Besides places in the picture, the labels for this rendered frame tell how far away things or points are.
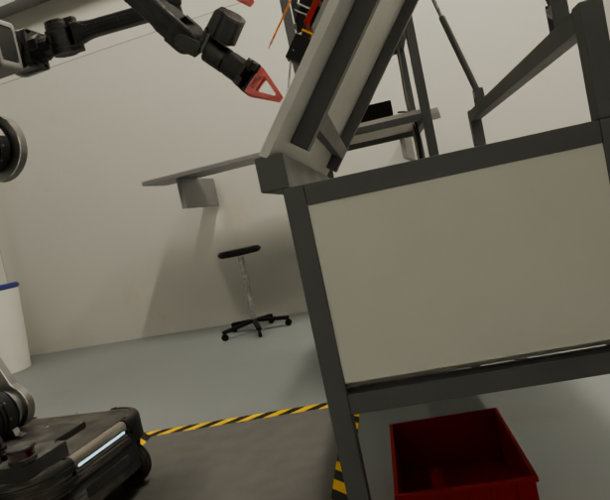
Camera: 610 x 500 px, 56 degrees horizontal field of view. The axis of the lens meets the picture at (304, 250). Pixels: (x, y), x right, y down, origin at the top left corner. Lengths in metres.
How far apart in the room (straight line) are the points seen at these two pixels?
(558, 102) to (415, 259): 3.37
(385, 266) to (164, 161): 4.00
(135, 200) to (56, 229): 0.86
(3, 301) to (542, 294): 4.52
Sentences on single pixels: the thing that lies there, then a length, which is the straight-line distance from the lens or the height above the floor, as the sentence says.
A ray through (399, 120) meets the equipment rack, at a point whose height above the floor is 1.03.
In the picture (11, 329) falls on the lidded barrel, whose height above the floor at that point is 0.34.
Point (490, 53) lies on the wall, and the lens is 4.36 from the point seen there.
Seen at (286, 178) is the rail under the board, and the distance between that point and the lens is 1.05.
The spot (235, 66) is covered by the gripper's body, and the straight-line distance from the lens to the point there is 1.34.
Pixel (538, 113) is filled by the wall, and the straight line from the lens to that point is 4.32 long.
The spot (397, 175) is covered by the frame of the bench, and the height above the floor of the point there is 0.78.
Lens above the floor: 0.74
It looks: 3 degrees down
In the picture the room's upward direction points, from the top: 12 degrees counter-clockwise
